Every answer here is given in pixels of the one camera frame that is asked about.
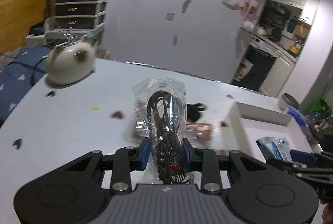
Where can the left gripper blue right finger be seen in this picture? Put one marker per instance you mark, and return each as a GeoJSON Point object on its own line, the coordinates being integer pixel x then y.
{"type": "Point", "coordinates": [187, 152]}

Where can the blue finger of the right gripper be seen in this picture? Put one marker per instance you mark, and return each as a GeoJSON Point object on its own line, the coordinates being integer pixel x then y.
{"type": "Point", "coordinates": [302, 157]}

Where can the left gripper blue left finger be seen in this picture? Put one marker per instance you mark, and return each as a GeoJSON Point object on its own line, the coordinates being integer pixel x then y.
{"type": "Point", "coordinates": [144, 152]}

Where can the blue white wet-wipe packet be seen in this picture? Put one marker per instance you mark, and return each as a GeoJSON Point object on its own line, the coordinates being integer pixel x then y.
{"type": "Point", "coordinates": [274, 148]}

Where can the beige satin bow scrunchie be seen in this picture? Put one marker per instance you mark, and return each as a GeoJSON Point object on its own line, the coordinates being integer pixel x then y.
{"type": "Point", "coordinates": [198, 131]}

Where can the black hair scrunchie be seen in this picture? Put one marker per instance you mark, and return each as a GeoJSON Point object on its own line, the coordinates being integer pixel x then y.
{"type": "Point", "coordinates": [194, 111]}

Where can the blue tissue pack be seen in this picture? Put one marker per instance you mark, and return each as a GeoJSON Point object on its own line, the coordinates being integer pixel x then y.
{"type": "Point", "coordinates": [299, 118]}

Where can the green plastic bag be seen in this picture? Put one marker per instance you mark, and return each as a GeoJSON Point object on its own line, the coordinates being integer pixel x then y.
{"type": "Point", "coordinates": [319, 109]}

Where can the round grey metal tin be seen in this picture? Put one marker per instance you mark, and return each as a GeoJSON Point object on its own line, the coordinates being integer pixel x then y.
{"type": "Point", "coordinates": [285, 100]}

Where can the white shallow cardboard box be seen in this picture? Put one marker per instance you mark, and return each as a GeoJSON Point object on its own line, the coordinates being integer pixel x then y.
{"type": "Point", "coordinates": [246, 124]}

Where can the black chair with cover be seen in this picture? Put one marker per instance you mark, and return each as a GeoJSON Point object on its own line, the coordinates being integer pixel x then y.
{"type": "Point", "coordinates": [253, 69]}

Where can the white cat-shaped ceramic jar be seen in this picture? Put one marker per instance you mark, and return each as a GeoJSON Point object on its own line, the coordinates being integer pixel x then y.
{"type": "Point", "coordinates": [69, 63]}

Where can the white fluffy sheep toy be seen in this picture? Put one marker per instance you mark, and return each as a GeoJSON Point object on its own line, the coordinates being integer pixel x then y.
{"type": "Point", "coordinates": [248, 26]}

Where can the blue patterned cushion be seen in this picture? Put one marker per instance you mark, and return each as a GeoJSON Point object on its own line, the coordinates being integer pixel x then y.
{"type": "Point", "coordinates": [17, 78]}

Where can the white drawer cabinet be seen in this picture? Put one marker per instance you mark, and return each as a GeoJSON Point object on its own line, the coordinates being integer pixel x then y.
{"type": "Point", "coordinates": [76, 18]}

